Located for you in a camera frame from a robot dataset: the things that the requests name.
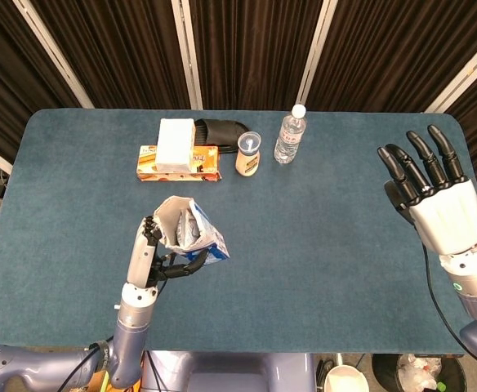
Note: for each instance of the purple robot torso base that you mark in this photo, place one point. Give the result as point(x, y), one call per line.
point(230, 367)

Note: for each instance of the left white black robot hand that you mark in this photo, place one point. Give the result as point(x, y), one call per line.
point(140, 261)

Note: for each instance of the black trash bin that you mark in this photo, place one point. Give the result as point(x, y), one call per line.
point(381, 375)

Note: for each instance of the dark brown pleated curtain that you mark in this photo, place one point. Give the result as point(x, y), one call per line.
point(255, 49)

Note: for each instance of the clear plastic water bottle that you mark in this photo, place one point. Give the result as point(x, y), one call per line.
point(287, 143)

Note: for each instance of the left silver purple robot arm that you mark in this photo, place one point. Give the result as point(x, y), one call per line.
point(132, 326)

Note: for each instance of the black rubber slipper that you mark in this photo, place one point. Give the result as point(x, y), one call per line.
point(218, 130)

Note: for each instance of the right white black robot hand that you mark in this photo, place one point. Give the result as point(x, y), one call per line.
point(447, 216)

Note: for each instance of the white round cup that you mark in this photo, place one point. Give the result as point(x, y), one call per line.
point(346, 379)

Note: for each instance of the orange biscuit carton box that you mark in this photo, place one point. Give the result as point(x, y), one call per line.
point(206, 163)

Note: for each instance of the white rectangular box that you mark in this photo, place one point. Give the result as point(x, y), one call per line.
point(175, 143)

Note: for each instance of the beige bottle with clear cap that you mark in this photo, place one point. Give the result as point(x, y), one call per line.
point(247, 161)

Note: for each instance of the blue toothpaste carton box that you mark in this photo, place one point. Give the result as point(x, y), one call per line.
point(212, 241)

